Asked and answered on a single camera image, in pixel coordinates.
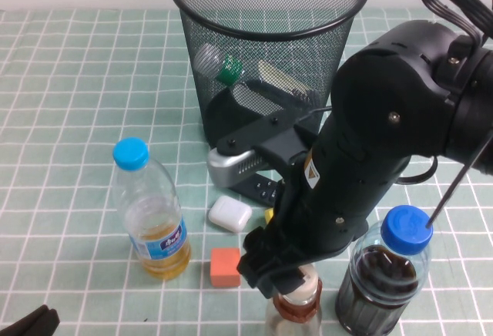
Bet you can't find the white earbuds case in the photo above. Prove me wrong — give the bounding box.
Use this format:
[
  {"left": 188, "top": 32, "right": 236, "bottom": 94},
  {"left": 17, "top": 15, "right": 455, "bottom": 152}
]
[{"left": 207, "top": 195, "right": 253, "bottom": 234}]

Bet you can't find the orange cube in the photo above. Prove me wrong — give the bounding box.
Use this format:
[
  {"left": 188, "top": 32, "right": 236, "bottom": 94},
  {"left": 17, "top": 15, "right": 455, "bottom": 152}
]
[{"left": 210, "top": 247, "right": 242, "bottom": 288}]

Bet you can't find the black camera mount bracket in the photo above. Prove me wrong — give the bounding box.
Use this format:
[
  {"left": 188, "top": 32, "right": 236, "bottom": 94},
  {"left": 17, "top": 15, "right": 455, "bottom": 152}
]
[{"left": 214, "top": 114, "right": 323, "bottom": 167}]

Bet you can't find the thin black cable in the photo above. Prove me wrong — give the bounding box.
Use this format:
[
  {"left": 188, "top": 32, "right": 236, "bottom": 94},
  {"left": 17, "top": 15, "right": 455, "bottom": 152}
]
[{"left": 396, "top": 131, "right": 493, "bottom": 230}]

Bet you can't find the black mesh wastebasket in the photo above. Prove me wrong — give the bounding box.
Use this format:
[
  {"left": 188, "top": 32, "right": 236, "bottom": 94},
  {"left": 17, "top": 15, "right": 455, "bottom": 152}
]
[{"left": 166, "top": 0, "right": 374, "bottom": 162}]

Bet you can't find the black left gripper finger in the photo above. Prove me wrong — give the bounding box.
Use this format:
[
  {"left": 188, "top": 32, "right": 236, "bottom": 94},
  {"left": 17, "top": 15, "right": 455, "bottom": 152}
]
[
  {"left": 42, "top": 306, "right": 61, "bottom": 336},
  {"left": 0, "top": 304, "right": 46, "bottom": 336}
]

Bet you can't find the blue cap dark liquid bottle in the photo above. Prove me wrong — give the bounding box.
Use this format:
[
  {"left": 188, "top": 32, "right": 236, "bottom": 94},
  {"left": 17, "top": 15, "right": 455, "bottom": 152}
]
[{"left": 334, "top": 204, "right": 434, "bottom": 336}]

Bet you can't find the green checked tablecloth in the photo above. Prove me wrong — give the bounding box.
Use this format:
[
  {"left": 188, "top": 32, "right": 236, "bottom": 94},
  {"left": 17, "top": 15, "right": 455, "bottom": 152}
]
[{"left": 0, "top": 7, "right": 493, "bottom": 336}]

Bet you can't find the black remote control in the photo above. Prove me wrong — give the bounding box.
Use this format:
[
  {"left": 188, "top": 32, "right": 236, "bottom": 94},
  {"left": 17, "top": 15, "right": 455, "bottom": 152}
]
[{"left": 230, "top": 172, "right": 287, "bottom": 203}]

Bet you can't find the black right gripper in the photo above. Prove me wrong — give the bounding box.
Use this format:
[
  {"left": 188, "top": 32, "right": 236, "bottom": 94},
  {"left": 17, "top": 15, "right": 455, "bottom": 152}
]
[{"left": 236, "top": 127, "right": 409, "bottom": 300}]

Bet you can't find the light-blue cap yellow liquid bottle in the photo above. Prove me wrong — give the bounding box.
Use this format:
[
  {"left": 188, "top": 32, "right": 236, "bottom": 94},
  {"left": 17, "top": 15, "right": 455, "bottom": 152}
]
[{"left": 111, "top": 137, "right": 192, "bottom": 281}]

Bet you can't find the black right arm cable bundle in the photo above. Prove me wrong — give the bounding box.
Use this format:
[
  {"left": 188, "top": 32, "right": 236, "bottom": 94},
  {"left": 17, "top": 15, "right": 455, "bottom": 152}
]
[{"left": 418, "top": 0, "right": 493, "bottom": 46}]

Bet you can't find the small bottle beige cap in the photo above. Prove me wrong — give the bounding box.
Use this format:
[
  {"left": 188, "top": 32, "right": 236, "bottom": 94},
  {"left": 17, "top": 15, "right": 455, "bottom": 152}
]
[{"left": 264, "top": 264, "right": 324, "bottom": 336}]

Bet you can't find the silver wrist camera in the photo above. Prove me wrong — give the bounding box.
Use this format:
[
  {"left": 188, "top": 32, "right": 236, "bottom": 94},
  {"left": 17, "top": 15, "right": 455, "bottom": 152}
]
[{"left": 206, "top": 148, "right": 273, "bottom": 190}]

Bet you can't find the clear bottle white cap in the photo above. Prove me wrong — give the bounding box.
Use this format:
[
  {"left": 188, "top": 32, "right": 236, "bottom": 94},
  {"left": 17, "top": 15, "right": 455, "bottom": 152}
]
[{"left": 194, "top": 42, "right": 320, "bottom": 118}]

